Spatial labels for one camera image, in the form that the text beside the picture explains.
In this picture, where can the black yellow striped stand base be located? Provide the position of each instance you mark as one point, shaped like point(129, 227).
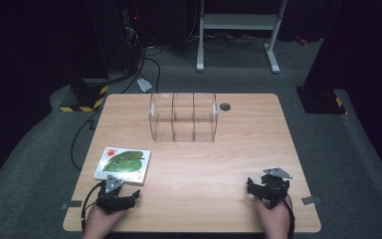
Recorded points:
point(321, 101)
point(86, 96)

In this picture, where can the white book with green leaf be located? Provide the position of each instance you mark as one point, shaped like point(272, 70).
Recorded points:
point(124, 162)

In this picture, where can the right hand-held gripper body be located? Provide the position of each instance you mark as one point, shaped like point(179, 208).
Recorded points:
point(274, 187)

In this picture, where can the small red floor object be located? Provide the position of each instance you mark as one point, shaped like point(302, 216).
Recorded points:
point(301, 40)

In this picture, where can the white metal stand frame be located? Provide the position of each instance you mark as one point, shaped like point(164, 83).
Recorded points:
point(240, 21)

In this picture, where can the grey tape strip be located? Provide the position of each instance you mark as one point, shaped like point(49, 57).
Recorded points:
point(311, 200)
point(72, 204)

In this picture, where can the light grey floor tape patch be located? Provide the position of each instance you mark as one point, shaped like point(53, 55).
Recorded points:
point(144, 84)

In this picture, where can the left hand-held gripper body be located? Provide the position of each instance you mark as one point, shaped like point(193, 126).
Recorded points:
point(107, 199)

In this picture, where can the black table grommet hole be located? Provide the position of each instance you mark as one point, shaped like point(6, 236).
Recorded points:
point(225, 107)

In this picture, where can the clear acrylic divided organizer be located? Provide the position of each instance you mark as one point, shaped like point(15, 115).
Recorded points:
point(183, 116)

